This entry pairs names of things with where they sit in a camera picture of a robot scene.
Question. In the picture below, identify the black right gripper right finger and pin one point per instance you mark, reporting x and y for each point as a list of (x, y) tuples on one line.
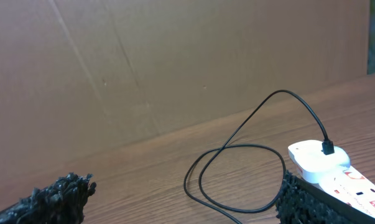
[(301, 203)]

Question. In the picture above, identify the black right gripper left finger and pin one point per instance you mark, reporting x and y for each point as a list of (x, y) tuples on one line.
[(60, 203)]

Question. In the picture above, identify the white charger plug adapter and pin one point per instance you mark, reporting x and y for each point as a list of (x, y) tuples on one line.
[(313, 165)]

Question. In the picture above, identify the white power strip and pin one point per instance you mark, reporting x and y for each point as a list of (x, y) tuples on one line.
[(345, 190)]

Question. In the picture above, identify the cardboard backdrop panel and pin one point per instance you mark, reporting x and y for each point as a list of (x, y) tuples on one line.
[(81, 77)]

